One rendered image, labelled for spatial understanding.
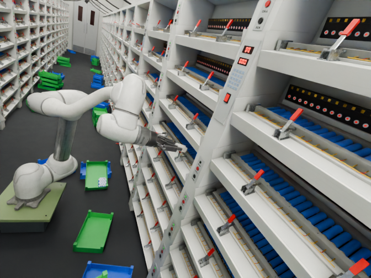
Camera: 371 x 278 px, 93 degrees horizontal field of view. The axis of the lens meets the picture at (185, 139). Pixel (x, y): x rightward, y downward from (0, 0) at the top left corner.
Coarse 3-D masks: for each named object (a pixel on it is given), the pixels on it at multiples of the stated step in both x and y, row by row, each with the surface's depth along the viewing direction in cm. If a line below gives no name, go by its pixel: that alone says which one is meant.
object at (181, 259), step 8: (176, 248) 95; (184, 248) 94; (176, 256) 92; (184, 256) 92; (176, 264) 89; (184, 264) 89; (192, 264) 87; (176, 272) 87; (184, 272) 86; (192, 272) 86
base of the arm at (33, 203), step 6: (48, 192) 134; (12, 198) 121; (18, 198) 118; (36, 198) 124; (42, 198) 128; (12, 204) 119; (18, 204) 117; (24, 204) 120; (30, 204) 121; (36, 204) 123; (18, 210) 116
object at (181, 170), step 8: (152, 120) 128; (160, 120) 131; (168, 120) 134; (152, 128) 132; (160, 128) 127; (168, 136) 118; (168, 152) 103; (176, 152) 104; (184, 160) 98; (176, 168) 94; (184, 168) 92; (184, 176) 88
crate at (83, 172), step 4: (84, 164) 199; (108, 164) 209; (84, 168) 198; (108, 168) 210; (80, 172) 182; (84, 172) 193; (108, 172) 205; (80, 176) 182; (84, 176) 184; (108, 176) 196
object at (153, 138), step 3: (150, 132) 80; (153, 132) 82; (150, 135) 79; (153, 135) 80; (156, 135) 81; (150, 138) 79; (153, 138) 80; (156, 138) 81; (159, 138) 86; (150, 141) 79; (153, 141) 80; (156, 141) 82; (159, 141) 83; (147, 144) 80; (150, 144) 80; (153, 144) 81; (156, 144) 82; (159, 144) 82; (162, 144) 84
